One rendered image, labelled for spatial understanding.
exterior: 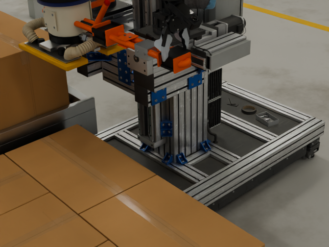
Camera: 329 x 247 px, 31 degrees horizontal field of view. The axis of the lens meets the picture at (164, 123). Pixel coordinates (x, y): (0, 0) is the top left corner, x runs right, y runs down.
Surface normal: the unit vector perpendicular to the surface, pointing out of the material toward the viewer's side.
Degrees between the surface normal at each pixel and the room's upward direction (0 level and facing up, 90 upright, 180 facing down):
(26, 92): 90
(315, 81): 0
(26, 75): 90
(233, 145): 0
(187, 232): 0
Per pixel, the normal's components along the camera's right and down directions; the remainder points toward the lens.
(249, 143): -0.02, -0.87
